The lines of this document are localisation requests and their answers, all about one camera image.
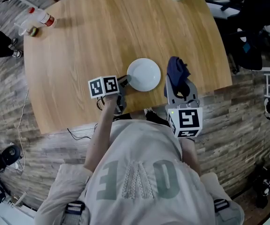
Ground dark blue cloth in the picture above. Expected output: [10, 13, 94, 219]
[164, 56, 192, 98]

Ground clear plastic cup with straw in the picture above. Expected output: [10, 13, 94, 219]
[14, 22, 39, 38]

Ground white cable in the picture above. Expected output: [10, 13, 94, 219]
[16, 89, 30, 173]

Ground person's grey lettered shirt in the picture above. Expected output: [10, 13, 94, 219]
[35, 119, 245, 225]

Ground clear plastic bottle red label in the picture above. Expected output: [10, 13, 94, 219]
[28, 7, 57, 29]

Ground person's black trousers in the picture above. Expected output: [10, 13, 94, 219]
[146, 112, 173, 128]

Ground black cable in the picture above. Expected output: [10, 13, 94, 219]
[67, 123, 98, 141]

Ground black round device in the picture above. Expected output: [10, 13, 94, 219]
[0, 143, 24, 180]

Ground black strap buckle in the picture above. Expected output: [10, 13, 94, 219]
[65, 200, 86, 220]
[213, 198, 230, 214]

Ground black office chair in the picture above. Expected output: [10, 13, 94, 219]
[226, 0, 270, 75]

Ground person's right forearm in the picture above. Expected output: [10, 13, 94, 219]
[180, 136, 202, 176]

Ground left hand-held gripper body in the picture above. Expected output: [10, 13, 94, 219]
[88, 75, 128, 114]

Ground person's light shoe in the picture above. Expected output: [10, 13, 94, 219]
[144, 108, 159, 117]

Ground person's left forearm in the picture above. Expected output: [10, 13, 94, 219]
[83, 95, 120, 173]

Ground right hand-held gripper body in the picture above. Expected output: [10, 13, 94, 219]
[165, 97, 204, 138]

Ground white round plate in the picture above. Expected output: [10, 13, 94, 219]
[126, 58, 162, 92]

